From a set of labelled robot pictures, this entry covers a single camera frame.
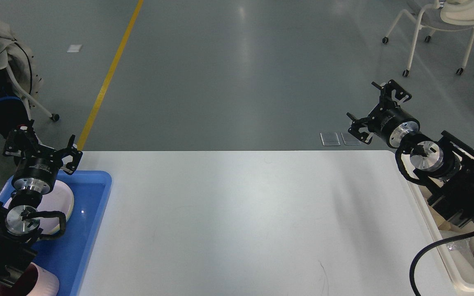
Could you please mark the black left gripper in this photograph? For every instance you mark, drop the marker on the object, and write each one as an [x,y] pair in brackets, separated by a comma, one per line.
[33,173]

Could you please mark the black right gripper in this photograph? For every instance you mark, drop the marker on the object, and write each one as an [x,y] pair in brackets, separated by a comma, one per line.
[390,124]

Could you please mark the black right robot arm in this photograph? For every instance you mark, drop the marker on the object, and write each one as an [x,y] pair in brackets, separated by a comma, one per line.
[445,167]

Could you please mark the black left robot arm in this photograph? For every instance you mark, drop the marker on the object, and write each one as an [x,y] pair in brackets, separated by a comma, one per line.
[16,252]

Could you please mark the white chair with jacket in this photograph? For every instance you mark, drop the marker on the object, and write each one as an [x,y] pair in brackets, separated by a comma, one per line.
[29,101]

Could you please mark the white chair on casters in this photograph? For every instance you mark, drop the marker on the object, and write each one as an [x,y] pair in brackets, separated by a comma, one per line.
[437,15]

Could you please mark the white plastic bin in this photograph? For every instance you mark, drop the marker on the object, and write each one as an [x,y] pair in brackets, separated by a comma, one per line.
[460,269]

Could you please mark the pink ribbed mug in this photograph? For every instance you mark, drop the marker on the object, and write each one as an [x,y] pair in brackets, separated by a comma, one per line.
[35,281]

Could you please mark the foil tray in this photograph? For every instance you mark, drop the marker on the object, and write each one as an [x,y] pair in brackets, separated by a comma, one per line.
[461,246]

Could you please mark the beige jacket on chair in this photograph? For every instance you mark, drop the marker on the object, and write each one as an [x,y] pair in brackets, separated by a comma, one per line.
[21,59]

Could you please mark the blue plastic tray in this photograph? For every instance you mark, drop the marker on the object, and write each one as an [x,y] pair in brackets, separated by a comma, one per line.
[68,256]

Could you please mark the pink plate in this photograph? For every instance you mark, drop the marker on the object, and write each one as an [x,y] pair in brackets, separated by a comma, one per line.
[61,199]

